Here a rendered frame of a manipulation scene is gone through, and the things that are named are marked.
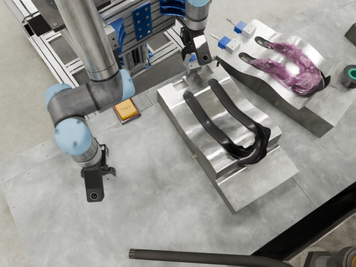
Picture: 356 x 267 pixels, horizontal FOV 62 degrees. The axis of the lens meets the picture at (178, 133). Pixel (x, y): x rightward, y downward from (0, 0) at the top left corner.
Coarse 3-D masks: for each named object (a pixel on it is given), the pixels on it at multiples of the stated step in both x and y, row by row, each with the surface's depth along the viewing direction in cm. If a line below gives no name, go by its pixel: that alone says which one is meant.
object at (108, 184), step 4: (104, 176) 97; (104, 180) 97; (108, 180) 97; (112, 180) 100; (104, 184) 96; (108, 184) 96; (112, 184) 99; (104, 188) 99; (108, 188) 99; (112, 188) 100
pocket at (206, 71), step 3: (207, 66) 111; (201, 69) 112; (204, 69) 112; (207, 69) 113; (210, 69) 111; (198, 72) 111; (201, 72) 112; (204, 72) 113; (207, 72) 113; (210, 72) 112; (201, 75) 112; (204, 75) 112; (207, 75) 112
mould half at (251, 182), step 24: (192, 72) 109; (216, 72) 110; (168, 96) 105; (216, 96) 106; (240, 96) 106; (192, 120) 102; (216, 120) 102; (264, 120) 98; (192, 144) 99; (216, 144) 95; (240, 144) 94; (216, 168) 91; (240, 168) 98; (264, 168) 99; (288, 168) 99; (240, 192) 95; (264, 192) 95
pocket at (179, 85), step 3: (183, 78) 109; (180, 81) 110; (183, 81) 111; (174, 84) 109; (177, 84) 110; (180, 84) 110; (183, 84) 110; (186, 84) 109; (174, 87) 110; (177, 87) 110; (180, 87) 110; (183, 87) 110; (177, 90) 109; (180, 90) 109
